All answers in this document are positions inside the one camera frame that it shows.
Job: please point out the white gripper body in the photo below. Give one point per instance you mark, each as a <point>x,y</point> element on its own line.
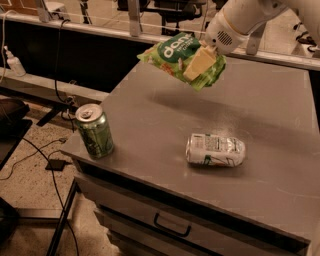
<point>224,34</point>

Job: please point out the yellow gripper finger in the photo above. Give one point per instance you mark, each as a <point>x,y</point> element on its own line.
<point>204,58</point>

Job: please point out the green rice chip bag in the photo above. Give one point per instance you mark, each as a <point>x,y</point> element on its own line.
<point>174,55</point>

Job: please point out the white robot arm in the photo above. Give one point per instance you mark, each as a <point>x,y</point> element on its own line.
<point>243,21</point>

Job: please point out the white crushed can lying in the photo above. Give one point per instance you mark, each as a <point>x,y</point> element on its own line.
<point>214,150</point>

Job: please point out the green soda can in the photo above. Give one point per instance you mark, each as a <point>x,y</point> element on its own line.
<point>94,129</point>

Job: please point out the black power adapter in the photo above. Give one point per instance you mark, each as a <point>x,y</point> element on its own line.
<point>55,165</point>

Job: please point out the clear sanitizer bottle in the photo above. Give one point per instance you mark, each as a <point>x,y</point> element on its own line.
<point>14,63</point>

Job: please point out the grey drawer with black handle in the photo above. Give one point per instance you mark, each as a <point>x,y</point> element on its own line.
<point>144,221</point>

